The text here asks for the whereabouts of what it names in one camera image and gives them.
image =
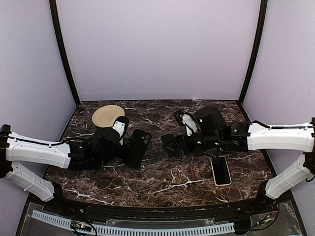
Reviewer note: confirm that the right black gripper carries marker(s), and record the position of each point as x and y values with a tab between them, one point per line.
187	148

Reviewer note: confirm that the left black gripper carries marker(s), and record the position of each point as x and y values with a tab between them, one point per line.
125	155

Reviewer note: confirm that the black phone case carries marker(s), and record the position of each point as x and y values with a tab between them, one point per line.
139	148

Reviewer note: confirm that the pink silicone phone case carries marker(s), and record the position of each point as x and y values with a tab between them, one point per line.
214	172

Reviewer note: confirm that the smartphone with silver edge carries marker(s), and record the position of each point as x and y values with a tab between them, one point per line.
171	146

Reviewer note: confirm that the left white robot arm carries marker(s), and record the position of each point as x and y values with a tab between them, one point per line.
76	154

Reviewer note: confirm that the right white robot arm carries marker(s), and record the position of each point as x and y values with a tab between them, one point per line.
207	129

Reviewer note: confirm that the beige round plate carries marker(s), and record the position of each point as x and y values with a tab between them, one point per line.
105	116

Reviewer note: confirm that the small circuit board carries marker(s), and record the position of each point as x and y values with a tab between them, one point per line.
80	226

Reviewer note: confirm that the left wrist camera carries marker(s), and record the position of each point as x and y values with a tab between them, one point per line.
120	125

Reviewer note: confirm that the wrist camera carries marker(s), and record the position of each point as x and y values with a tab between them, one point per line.
187	120
120	125

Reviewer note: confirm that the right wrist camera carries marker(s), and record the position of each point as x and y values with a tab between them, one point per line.
187	120

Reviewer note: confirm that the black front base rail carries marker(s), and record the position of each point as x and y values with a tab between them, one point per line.
100	213

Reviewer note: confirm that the white slotted cable duct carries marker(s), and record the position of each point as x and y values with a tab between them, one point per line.
104	230

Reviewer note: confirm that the right black frame post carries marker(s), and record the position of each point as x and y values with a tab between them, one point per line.
255	50

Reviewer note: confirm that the black frame post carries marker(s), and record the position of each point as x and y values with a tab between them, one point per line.
255	50
62	51

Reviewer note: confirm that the left black frame post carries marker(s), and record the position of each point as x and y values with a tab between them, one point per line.
62	51

